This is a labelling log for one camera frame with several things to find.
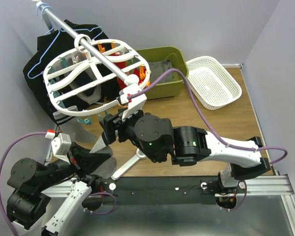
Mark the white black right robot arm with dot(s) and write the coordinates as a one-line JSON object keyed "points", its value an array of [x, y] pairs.
{"points": [[156, 138]]}

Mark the grey striped sock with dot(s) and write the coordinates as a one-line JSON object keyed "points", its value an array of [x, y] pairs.
{"points": [[70, 125]]}

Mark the orange clothes clip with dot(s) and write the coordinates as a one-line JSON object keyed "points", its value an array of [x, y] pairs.
{"points": [[142, 73]]}

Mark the white perforated plastic basket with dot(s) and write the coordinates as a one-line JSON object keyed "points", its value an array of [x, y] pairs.
{"points": [[211, 83]]}

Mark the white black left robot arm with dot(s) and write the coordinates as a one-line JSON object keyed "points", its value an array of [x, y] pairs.
{"points": [[27, 204]]}

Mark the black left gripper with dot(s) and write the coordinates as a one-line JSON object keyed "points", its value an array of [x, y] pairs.
{"points": [[83, 160]]}

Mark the silver white clothes rack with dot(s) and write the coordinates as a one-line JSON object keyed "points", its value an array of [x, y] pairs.
{"points": [[88, 66]]}

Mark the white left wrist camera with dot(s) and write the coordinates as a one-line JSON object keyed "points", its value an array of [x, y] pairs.
{"points": [[60, 144]]}

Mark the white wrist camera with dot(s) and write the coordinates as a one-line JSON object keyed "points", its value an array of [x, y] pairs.
{"points": [[60, 144], [128, 96]]}

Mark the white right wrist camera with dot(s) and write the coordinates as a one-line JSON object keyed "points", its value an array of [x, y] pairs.
{"points": [[128, 96]]}

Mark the aluminium frame rail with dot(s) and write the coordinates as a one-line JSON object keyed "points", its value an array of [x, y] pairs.
{"points": [[258, 211]]}

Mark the light blue wire hanger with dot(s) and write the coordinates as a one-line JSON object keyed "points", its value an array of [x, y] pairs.
{"points": [[51, 45]]}

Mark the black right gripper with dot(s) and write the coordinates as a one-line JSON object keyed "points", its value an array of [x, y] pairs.
{"points": [[110, 124]]}

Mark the grey cloth in bin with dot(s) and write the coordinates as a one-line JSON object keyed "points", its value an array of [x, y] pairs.
{"points": [[158, 68]]}

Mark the teal clothes clip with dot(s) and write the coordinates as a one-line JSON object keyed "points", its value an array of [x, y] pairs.
{"points": [[86, 121]]}

